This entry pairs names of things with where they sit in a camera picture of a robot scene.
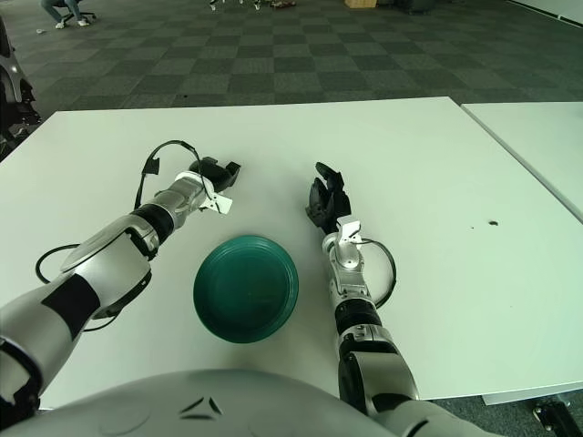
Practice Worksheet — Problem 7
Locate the black swivel chair of person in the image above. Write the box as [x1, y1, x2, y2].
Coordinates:
[63, 0, 97, 26]

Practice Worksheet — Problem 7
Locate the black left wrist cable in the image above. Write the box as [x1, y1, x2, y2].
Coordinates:
[134, 139, 201, 210]

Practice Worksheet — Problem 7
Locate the seated person in jeans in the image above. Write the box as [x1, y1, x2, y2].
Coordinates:
[40, 0, 87, 29]

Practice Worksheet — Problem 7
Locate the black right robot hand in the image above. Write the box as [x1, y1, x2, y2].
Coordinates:
[304, 161, 353, 229]

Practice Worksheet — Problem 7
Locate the silver robot torso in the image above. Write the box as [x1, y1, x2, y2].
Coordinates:
[38, 369, 402, 437]

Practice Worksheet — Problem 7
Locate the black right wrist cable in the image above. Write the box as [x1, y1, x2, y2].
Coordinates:
[359, 236, 397, 306]

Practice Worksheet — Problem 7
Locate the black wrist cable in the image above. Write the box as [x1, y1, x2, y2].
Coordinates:
[359, 236, 397, 306]
[134, 139, 201, 210]

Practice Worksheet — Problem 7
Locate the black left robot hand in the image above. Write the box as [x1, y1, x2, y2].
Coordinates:
[189, 157, 241, 193]

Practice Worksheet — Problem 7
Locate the black caster foot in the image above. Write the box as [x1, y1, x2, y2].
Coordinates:
[532, 399, 576, 437]

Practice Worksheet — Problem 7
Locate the green round plate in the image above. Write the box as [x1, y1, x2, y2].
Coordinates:
[192, 233, 301, 345]

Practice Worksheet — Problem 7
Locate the black left elbow cable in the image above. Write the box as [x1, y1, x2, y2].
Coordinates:
[35, 244, 125, 332]

